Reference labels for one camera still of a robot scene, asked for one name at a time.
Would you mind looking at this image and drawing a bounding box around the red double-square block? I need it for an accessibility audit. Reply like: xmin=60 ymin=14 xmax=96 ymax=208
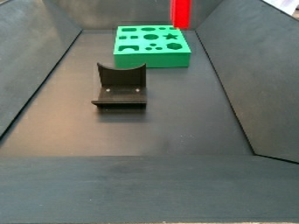
xmin=171 ymin=0 xmax=192 ymax=29

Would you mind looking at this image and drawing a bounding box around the green shape-sorting board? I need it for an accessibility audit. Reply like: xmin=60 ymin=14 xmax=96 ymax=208
xmin=114 ymin=24 xmax=192 ymax=68

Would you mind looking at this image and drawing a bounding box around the black curved bracket stand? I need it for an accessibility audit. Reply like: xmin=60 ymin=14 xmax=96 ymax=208
xmin=91 ymin=63 xmax=147 ymax=107

